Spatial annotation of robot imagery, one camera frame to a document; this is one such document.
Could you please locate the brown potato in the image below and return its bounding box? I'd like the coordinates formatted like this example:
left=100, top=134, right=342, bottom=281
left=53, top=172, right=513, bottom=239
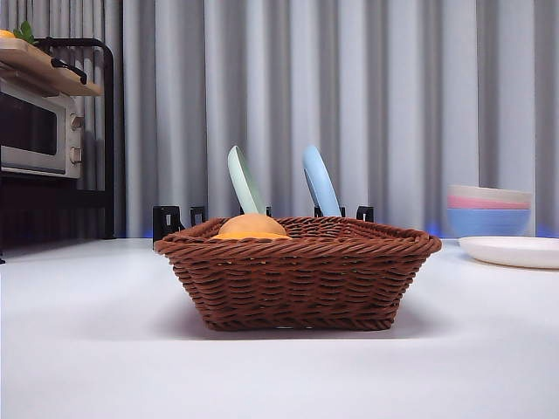
left=217, top=212, right=287, bottom=239

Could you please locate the brown wicker basket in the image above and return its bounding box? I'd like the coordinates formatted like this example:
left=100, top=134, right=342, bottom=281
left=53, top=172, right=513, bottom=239
left=153, top=216, right=443, bottom=332

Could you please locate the pale green plate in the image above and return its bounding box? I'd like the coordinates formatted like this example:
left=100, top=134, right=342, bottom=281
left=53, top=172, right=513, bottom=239
left=227, top=145, right=269, bottom=217

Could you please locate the light blue plate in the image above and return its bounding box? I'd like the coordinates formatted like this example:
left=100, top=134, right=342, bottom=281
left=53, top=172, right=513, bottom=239
left=301, top=145, right=343, bottom=218

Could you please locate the black dish rack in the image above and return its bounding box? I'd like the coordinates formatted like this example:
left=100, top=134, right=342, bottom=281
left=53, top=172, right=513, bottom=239
left=152, top=203, right=376, bottom=240

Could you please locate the grey curtain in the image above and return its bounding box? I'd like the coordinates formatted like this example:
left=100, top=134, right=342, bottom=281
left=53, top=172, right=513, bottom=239
left=0, top=0, right=559, bottom=240

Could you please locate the pink bowl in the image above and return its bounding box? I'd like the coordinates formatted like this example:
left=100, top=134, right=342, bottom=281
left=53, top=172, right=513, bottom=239
left=447, top=195, right=533, bottom=211

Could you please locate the blue bowl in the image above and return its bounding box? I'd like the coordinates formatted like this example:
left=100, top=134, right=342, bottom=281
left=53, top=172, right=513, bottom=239
left=446, top=208, right=533, bottom=239

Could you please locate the cream bowl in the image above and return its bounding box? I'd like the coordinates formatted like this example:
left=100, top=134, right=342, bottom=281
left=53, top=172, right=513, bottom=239
left=447, top=183, right=533, bottom=204

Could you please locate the white plate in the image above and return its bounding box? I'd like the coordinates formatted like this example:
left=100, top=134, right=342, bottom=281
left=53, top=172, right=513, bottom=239
left=458, top=236, right=559, bottom=270

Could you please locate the silver toaster oven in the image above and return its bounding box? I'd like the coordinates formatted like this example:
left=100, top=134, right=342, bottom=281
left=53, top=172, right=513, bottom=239
left=0, top=81, right=85, bottom=179

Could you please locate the green leaf sprig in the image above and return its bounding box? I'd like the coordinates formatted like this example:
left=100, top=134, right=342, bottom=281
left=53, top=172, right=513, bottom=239
left=12, top=20, right=37, bottom=45

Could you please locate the black metal shelf frame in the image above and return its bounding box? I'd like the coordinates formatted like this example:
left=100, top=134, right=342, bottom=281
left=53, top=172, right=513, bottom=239
left=0, top=37, right=117, bottom=263

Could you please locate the wooden tray with black handle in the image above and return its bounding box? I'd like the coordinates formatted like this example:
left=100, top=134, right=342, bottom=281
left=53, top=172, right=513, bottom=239
left=0, top=37, right=105, bottom=96

